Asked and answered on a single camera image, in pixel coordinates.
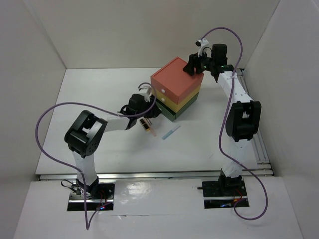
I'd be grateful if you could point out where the yellow drawer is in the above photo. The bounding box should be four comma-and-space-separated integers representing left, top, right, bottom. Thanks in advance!
156, 85, 201, 113

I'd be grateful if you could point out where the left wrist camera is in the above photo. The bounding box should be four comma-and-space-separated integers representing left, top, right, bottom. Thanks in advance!
138, 85, 152, 103

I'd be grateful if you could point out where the green bottom drawer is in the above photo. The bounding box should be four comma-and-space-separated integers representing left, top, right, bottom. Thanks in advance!
156, 93, 199, 121

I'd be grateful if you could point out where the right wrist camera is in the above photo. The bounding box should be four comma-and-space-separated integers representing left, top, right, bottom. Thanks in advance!
195, 38, 209, 57

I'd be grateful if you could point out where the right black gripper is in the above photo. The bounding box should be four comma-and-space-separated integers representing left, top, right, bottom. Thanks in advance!
183, 49, 215, 77

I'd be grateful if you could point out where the three-drawer organizer box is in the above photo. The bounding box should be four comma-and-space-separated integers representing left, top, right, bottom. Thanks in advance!
151, 57, 204, 121

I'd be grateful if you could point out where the aluminium rail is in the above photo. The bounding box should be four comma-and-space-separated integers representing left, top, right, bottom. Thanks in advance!
234, 67, 274, 177
39, 170, 220, 181

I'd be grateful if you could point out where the pink lip liner pencil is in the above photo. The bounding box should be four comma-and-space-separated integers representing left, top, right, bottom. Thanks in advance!
145, 118, 157, 137

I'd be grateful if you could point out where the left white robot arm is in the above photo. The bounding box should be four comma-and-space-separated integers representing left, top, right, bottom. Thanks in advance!
64, 93, 161, 199

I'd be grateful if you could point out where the black gold lipstick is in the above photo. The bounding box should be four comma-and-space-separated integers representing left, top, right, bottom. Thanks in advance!
140, 118, 152, 131

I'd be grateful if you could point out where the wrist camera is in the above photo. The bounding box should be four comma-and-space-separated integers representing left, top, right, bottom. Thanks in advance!
195, 38, 209, 57
138, 85, 152, 103

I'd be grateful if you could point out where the aluminium rail right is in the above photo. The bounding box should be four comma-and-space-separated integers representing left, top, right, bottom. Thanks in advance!
234, 67, 274, 177

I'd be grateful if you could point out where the blue eyebrow razor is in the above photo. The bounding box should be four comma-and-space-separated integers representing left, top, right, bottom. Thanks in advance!
162, 125, 180, 140

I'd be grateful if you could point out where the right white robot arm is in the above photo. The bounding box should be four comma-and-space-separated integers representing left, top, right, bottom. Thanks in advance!
183, 39, 261, 196

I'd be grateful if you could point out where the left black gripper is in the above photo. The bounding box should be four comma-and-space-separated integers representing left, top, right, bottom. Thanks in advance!
135, 98, 161, 119

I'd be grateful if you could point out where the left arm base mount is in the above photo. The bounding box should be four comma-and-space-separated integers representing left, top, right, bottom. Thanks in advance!
61, 179, 115, 212

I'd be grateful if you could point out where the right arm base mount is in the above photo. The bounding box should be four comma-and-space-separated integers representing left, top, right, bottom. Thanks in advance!
197, 180, 250, 209

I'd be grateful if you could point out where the red top drawer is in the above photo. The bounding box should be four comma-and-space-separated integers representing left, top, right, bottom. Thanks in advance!
151, 57, 204, 104

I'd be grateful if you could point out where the aluminium rail front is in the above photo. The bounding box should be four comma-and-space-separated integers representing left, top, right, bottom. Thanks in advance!
39, 170, 220, 181

